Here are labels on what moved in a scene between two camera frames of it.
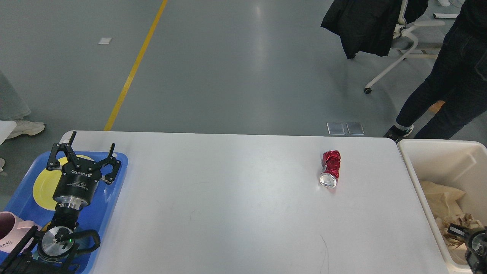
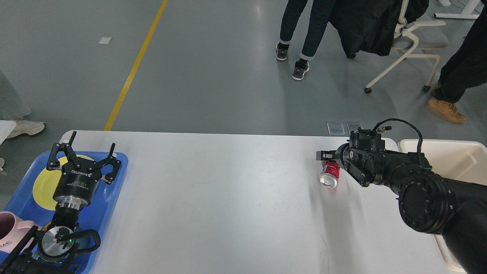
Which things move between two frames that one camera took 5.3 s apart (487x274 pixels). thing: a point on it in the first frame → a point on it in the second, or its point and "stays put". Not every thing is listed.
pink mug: [12, 230] stays put
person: [459, 79] → [290, 11]
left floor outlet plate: [335, 128] stays put
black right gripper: [476, 252] → [341, 155]
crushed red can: [331, 160] stays put
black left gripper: [78, 179] stays put
